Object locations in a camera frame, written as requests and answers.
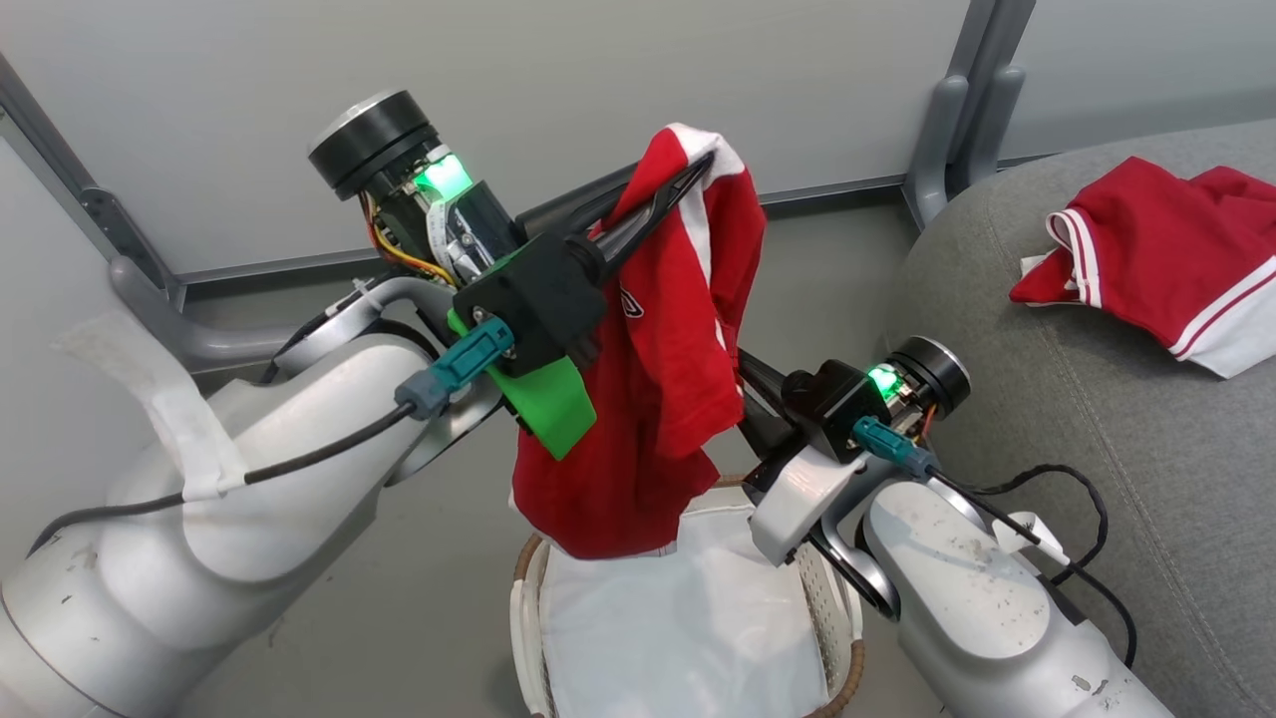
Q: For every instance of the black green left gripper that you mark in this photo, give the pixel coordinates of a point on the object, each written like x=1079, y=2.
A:
x=538, y=299

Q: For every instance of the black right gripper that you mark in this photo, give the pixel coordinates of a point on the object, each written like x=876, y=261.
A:
x=837, y=399

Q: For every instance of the red shirt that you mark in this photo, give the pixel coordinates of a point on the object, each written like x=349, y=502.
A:
x=668, y=399

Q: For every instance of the red jersey with white trim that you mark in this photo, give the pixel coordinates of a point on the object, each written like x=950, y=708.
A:
x=1166, y=249

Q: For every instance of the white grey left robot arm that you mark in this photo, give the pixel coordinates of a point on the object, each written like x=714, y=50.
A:
x=249, y=479

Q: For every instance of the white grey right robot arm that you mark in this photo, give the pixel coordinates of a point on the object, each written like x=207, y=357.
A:
x=977, y=598

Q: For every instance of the grey fabric sofa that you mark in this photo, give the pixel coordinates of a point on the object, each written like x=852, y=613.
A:
x=1097, y=449

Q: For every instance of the wicker laundry basket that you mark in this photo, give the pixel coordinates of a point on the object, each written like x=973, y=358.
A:
x=827, y=598

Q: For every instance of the white fabric basket liner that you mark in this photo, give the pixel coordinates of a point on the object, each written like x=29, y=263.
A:
x=678, y=628

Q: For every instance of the grey upright partition foot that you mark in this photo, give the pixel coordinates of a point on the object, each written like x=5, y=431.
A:
x=932, y=150
x=997, y=120

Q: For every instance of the grey L-shaped partition foot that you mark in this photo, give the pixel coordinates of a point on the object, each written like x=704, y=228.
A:
x=199, y=344

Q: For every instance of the grey partition base rail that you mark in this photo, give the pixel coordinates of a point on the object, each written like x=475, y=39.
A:
x=837, y=189

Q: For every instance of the grey aluminium partition post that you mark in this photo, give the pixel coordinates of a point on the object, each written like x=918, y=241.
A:
x=40, y=130
x=992, y=40

